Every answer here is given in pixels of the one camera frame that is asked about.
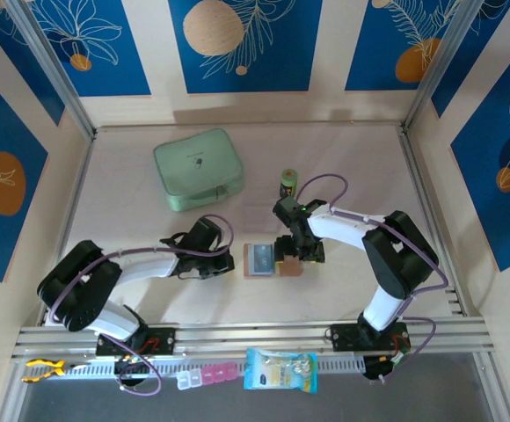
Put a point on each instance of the long aluminium mounting rail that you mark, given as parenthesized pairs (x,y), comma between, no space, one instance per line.
(255,336)

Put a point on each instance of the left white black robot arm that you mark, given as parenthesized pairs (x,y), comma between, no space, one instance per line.
(149,266)

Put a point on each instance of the aluminium frame post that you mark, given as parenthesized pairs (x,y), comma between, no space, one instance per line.
(55,70)
(437,66)

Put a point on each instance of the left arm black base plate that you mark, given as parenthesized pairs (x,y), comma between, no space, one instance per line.
(162,340)

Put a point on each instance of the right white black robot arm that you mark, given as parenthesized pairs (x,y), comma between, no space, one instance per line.
(338,228)

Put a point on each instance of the pink white pill organizer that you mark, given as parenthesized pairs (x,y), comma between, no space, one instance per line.
(206,376)

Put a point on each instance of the aluminium table edge rail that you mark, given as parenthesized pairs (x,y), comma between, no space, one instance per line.
(72,206)
(411,154)

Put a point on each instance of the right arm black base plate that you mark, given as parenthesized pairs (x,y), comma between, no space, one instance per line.
(347,336)

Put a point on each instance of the tan leather card holder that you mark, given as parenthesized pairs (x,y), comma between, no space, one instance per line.
(291,268)

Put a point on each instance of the blue snack packet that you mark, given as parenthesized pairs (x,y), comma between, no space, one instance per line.
(279,371)

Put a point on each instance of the green can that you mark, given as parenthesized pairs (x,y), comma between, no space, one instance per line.
(288,180)

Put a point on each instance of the green zip pouch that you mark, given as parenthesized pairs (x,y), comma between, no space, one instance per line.
(193,167)

